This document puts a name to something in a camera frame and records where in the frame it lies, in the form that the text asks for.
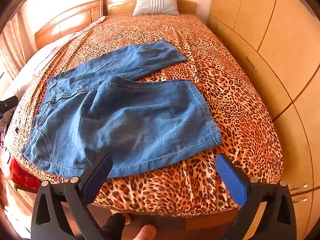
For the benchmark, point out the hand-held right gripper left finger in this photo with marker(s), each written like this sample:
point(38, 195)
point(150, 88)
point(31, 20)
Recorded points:
point(100, 172)

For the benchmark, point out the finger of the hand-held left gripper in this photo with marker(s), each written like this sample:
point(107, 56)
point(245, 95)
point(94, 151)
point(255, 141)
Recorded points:
point(7, 104)

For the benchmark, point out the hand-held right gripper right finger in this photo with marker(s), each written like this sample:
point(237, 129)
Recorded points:
point(231, 177)

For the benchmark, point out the blue denim pants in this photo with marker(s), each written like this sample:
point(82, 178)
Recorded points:
point(137, 120)

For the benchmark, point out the white bed sheet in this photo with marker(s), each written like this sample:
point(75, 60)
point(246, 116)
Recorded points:
point(37, 60)

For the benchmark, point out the light curtain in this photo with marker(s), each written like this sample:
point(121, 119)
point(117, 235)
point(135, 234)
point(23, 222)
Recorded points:
point(10, 47)

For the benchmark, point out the red cloth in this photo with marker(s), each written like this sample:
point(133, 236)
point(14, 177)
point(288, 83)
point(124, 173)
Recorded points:
point(22, 175)

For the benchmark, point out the leopard print bedspread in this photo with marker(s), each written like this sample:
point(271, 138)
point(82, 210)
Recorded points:
point(225, 80)

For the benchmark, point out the large wooden headboard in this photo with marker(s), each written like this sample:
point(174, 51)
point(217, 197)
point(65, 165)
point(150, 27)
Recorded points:
point(67, 20)

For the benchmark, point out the wooden wardrobe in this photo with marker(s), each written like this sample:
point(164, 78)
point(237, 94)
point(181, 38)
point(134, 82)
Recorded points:
point(275, 42)

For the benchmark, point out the small wooden headboard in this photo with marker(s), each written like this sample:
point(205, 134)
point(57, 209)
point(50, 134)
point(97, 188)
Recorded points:
point(120, 6)

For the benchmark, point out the white striped pillow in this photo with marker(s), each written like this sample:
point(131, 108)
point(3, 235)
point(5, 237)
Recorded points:
point(155, 3)

